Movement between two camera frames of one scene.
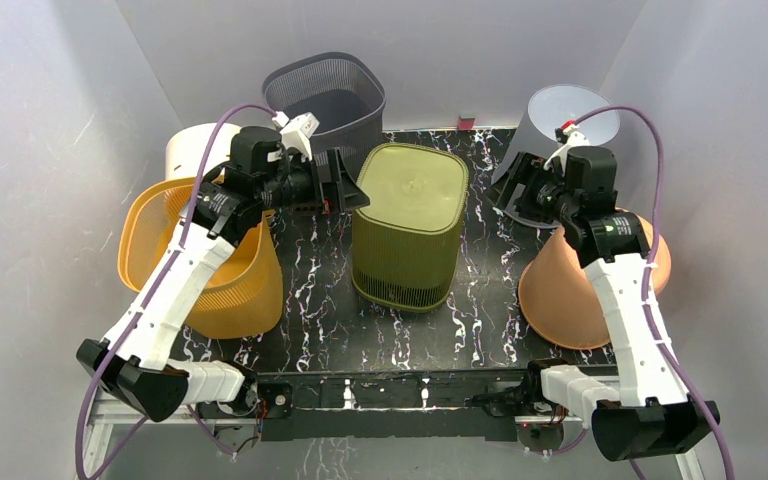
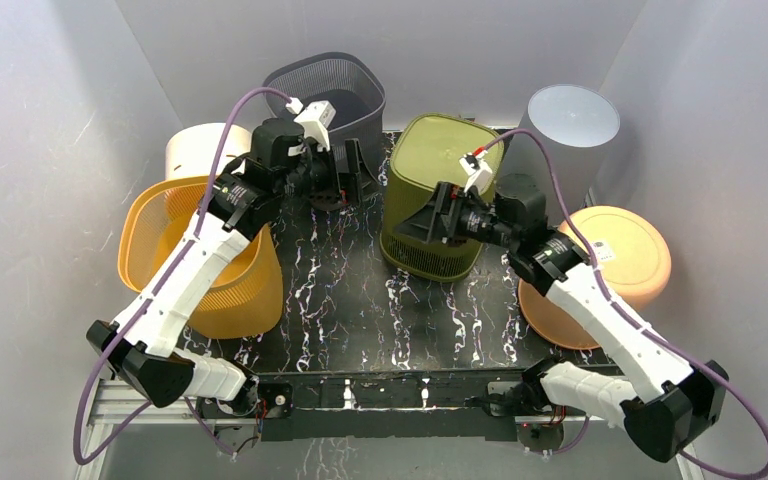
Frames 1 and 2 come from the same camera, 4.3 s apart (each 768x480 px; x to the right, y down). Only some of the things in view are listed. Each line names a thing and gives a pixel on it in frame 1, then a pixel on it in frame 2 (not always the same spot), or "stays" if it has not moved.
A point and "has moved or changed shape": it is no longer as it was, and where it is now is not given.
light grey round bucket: x=548 y=108 stays
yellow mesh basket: x=245 y=298 stays
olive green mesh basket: x=406 y=242 has moved or changed shape
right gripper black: x=522 y=188 -> x=444 y=216
